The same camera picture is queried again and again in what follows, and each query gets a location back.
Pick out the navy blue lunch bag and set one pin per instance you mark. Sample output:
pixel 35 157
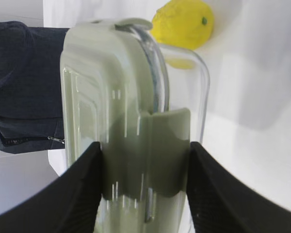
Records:
pixel 31 112

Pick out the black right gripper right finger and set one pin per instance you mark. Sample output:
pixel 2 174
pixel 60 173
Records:
pixel 220 203

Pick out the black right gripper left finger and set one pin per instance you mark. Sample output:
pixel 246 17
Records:
pixel 68 205

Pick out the glass container with green lid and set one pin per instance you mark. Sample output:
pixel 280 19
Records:
pixel 143 102

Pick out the yellow lemon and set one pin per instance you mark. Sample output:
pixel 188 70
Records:
pixel 183 23

